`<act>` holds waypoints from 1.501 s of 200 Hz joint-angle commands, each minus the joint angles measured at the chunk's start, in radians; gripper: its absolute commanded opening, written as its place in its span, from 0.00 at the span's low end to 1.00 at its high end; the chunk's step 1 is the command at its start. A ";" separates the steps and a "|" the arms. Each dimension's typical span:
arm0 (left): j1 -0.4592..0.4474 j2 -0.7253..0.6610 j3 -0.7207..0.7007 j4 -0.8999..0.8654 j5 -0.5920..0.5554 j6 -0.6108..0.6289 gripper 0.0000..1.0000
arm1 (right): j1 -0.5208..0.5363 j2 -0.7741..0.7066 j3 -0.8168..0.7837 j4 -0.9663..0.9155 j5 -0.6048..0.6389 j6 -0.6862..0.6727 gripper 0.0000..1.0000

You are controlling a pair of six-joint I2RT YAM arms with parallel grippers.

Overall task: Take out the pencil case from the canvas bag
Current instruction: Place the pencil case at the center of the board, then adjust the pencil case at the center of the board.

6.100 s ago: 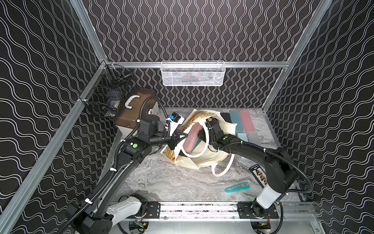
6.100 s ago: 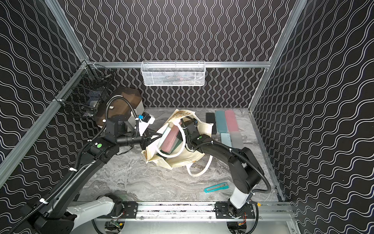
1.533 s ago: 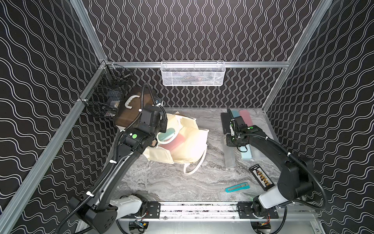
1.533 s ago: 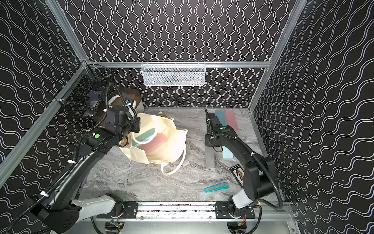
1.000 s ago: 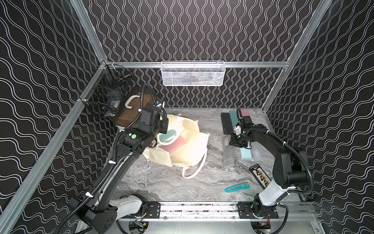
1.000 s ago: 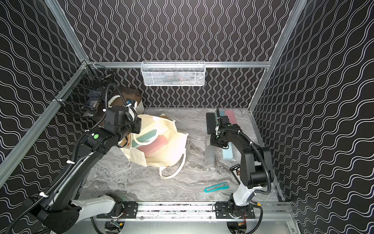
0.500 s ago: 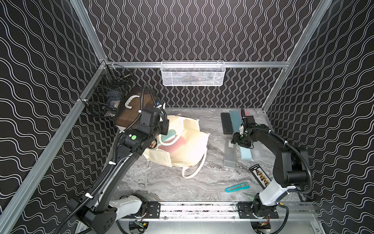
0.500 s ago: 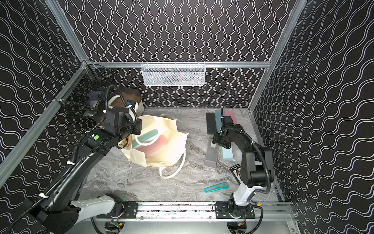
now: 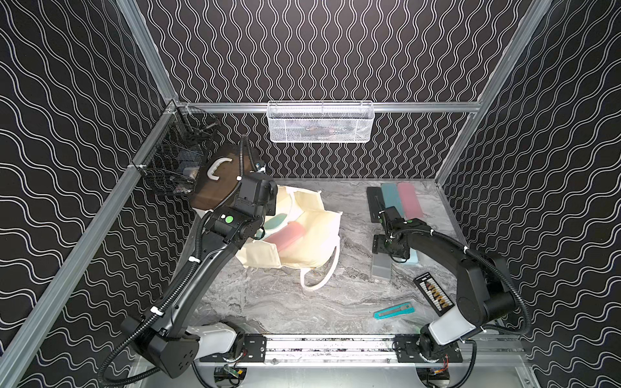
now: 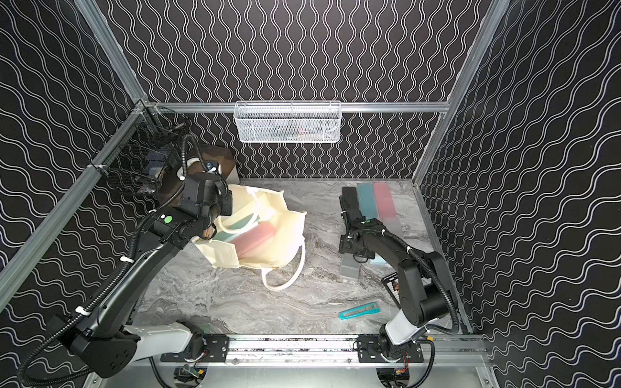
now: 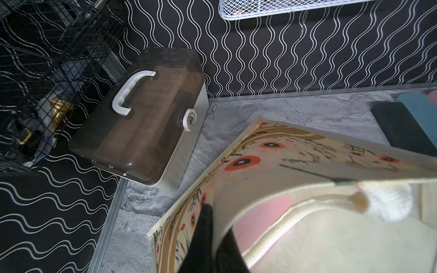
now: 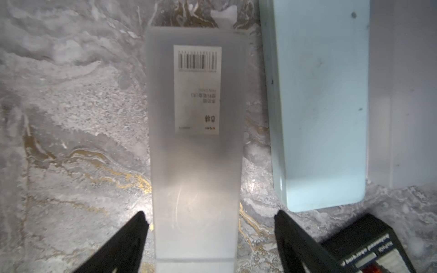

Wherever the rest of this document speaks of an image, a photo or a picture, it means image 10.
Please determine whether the teal translucent pencil case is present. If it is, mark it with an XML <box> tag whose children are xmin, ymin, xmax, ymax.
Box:
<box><xmin>357</xmin><ymin>183</ymin><xmax>378</xmax><ymax>219</ymax></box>

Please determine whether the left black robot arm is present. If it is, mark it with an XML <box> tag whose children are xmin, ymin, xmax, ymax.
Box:
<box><xmin>16</xmin><ymin>135</ymin><xmax>232</xmax><ymax>386</ymax></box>

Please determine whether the grey pencil case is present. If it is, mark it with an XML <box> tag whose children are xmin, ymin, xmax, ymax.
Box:
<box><xmin>340</xmin><ymin>253</ymin><xmax>361</xmax><ymax>281</ymax></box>

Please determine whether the cream canvas tote bag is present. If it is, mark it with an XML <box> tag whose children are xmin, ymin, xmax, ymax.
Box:
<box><xmin>192</xmin><ymin>184</ymin><xmax>307</xmax><ymax>292</ymax></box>

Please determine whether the black pencil case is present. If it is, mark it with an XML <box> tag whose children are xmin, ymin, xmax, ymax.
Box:
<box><xmin>340</xmin><ymin>187</ymin><xmax>363</xmax><ymax>225</ymax></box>

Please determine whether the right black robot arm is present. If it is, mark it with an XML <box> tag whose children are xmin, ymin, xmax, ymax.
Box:
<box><xmin>339</xmin><ymin>219</ymin><xmax>461</xmax><ymax>361</ymax></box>

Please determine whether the white wire mesh basket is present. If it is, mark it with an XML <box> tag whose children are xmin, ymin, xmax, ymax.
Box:
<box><xmin>233</xmin><ymin>100</ymin><xmax>343</xmax><ymax>143</ymax></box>

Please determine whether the green pencil case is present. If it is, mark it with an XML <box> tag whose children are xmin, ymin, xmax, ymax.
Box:
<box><xmin>213</xmin><ymin>215</ymin><xmax>258</xmax><ymax>243</ymax></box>

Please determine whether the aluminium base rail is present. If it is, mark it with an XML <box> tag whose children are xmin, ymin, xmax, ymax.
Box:
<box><xmin>96</xmin><ymin>333</ymin><xmax>491</xmax><ymax>365</ymax></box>

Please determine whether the light blue pencil case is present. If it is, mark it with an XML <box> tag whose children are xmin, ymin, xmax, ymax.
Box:
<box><xmin>368</xmin><ymin>254</ymin><xmax>388</xmax><ymax>266</ymax></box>

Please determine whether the pink pencil case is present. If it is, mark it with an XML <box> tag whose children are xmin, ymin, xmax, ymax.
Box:
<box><xmin>373</xmin><ymin>182</ymin><xmax>397</xmax><ymax>218</ymax></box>
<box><xmin>231</xmin><ymin>222</ymin><xmax>276</xmax><ymax>259</ymax></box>

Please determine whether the black wire basket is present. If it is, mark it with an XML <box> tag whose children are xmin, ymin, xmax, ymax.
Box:
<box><xmin>96</xmin><ymin>107</ymin><xmax>191</xmax><ymax>197</ymax></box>

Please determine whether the teal utility knife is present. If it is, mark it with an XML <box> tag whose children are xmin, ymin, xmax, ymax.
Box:
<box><xmin>338</xmin><ymin>302</ymin><xmax>381</xmax><ymax>320</ymax></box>

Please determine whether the brown lidded storage box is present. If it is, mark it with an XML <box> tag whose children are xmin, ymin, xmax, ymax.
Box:
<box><xmin>156</xmin><ymin>143</ymin><xmax>239</xmax><ymax>205</ymax></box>

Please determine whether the translucent clear pencil case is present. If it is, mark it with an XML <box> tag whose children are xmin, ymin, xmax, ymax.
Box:
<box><xmin>383</xmin><ymin>218</ymin><xmax>405</xmax><ymax>241</ymax></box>

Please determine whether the black card with brown items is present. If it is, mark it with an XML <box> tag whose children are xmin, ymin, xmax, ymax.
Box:
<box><xmin>382</xmin><ymin>273</ymin><xmax>400</xmax><ymax>307</ymax></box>

